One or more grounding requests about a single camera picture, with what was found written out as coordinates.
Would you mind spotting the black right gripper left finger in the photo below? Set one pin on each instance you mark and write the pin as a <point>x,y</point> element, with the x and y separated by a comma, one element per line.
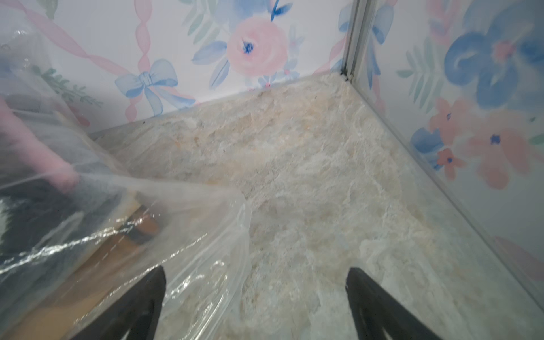
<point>135,315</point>

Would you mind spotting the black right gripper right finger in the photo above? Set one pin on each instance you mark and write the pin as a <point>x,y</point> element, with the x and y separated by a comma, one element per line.
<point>377,315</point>

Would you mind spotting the clear plastic vacuum bag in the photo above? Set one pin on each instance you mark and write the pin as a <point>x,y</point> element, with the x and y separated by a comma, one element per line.
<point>204,242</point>

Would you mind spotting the black white patterned blanket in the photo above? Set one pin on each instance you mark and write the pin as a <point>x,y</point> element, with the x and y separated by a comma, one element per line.
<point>36,218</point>

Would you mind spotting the pink fluffy blanket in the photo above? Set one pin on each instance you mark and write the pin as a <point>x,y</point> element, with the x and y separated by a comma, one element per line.
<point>33,153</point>

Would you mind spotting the orange cream striped blanket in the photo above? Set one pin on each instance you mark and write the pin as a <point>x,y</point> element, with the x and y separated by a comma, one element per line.
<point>56,298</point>

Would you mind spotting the right aluminium corner post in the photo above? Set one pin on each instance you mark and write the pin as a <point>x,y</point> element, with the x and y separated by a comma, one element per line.
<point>356,35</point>

